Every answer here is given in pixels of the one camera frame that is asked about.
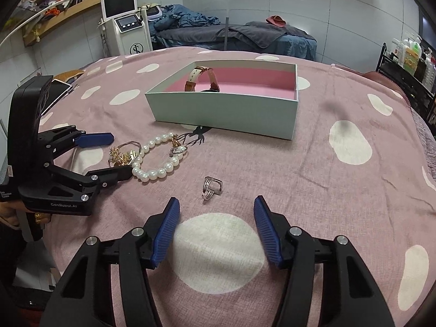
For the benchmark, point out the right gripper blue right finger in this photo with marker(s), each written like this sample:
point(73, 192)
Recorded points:
point(267, 231)

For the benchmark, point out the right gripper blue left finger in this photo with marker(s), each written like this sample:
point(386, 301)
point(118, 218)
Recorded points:
point(163, 229)

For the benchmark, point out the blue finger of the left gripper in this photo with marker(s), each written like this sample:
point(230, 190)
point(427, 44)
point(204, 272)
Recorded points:
point(107, 177)
point(94, 140)

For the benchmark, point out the gold crystal brooch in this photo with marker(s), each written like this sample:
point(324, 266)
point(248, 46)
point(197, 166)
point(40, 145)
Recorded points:
point(124, 154)

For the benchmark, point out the brown leather strap watch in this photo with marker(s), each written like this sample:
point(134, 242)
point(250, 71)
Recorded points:
point(199, 74)

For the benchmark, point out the person left hand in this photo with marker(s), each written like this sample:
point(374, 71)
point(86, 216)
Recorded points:
point(9, 214)

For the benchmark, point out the white tablet black screen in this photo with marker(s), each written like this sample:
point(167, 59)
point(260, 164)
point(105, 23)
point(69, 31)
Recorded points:
point(58, 90)

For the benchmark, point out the pink polka dot bedspread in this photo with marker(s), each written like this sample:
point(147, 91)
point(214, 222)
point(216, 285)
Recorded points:
point(361, 164)

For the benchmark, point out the white beauty machine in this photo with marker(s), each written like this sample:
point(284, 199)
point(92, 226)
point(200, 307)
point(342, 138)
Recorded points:
point(124, 28)

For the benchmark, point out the grey box pink lining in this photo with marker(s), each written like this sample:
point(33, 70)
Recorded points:
point(256, 96)

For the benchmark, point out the blue crumpled blanket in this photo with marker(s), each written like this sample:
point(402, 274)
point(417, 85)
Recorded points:
point(178, 16)

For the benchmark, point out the grey blue massage bed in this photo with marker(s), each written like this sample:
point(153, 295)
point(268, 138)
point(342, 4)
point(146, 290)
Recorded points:
point(258, 37)

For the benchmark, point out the black metal cart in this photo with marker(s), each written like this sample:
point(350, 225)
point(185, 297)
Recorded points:
point(420, 98)

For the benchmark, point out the red folded cloth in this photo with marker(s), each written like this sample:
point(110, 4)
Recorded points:
point(276, 21)

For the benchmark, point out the green yellow bottle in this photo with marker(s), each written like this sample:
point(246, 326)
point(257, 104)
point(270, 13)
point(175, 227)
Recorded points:
point(412, 54)

